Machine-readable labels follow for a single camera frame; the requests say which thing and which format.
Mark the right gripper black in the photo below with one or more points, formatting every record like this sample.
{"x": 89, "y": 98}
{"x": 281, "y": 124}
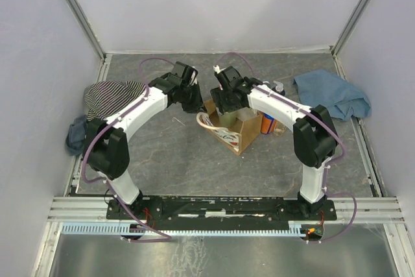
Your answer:
{"x": 217, "y": 106}

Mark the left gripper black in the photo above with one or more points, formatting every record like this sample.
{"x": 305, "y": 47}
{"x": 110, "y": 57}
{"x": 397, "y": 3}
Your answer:
{"x": 197, "y": 105}

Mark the blue pump bottle front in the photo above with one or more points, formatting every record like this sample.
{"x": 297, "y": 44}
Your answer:
{"x": 268, "y": 124}

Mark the orange pump bottle blue top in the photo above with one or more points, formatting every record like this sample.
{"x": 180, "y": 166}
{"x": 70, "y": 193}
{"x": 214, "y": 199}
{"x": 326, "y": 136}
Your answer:
{"x": 278, "y": 87}

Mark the clear amber liquid bottle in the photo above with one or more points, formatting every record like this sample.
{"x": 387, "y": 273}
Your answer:
{"x": 279, "y": 128}

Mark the pale green bottle cream cap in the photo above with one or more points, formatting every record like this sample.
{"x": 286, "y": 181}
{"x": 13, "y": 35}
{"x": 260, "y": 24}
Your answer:
{"x": 228, "y": 119}

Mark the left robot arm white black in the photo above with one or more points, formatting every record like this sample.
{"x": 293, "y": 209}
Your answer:
{"x": 106, "y": 156}

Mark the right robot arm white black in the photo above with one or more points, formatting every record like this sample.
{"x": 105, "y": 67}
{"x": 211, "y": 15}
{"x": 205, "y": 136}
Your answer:
{"x": 314, "y": 134}

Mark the striped black white cloth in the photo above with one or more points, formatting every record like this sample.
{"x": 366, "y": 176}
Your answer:
{"x": 106, "y": 98}

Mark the blue cloth right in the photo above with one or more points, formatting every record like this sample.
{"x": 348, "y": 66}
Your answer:
{"x": 341, "y": 98}

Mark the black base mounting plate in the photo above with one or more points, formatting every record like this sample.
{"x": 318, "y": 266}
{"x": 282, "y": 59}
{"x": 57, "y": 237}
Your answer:
{"x": 228, "y": 213}

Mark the dark blue cloth left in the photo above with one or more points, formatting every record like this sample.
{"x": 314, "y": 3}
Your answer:
{"x": 76, "y": 135}

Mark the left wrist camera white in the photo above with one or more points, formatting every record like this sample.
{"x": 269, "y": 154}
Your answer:
{"x": 194, "y": 77}

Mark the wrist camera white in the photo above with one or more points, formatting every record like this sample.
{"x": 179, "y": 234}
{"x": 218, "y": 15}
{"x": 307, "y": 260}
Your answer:
{"x": 218, "y": 75}
{"x": 194, "y": 77}

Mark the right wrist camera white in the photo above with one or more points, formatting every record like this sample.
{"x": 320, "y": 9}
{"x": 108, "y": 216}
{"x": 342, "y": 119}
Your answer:
{"x": 218, "y": 75}

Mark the left aluminium corner post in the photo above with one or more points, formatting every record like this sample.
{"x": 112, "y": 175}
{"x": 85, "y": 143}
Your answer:
{"x": 86, "y": 27}

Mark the aluminium corner post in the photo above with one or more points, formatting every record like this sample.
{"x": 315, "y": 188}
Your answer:
{"x": 349, "y": 27}
{"x": 86, "y": 27}

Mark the right aluminium corner post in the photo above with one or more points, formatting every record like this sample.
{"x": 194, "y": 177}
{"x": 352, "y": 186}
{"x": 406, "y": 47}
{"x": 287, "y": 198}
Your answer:
{"x": 349, "y": 27}

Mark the aluminium frame rail front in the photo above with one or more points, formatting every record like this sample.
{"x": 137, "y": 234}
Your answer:
{"x": 374, "y": 210}

